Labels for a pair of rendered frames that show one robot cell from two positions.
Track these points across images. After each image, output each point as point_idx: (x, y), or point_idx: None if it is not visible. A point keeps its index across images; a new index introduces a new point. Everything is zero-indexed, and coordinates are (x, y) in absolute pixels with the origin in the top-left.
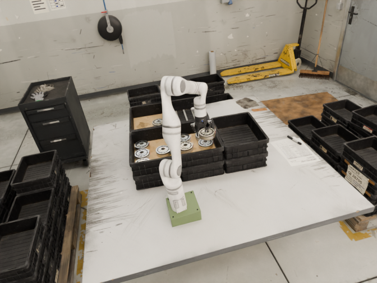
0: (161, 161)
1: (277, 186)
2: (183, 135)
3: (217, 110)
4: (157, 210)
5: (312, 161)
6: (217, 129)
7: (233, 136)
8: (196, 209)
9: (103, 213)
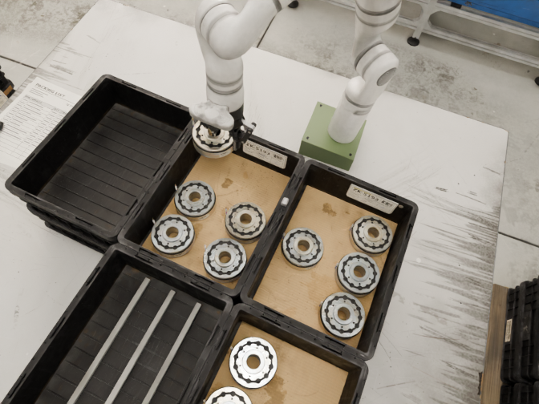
0: (392, 59)
1: (159, 88)
2: (219, 263)
3: None
4: (368, 171)
5: (49, 85)
6: (153, 174)
7: (113, 186)
8: (322, 107)
9: (464, 231)
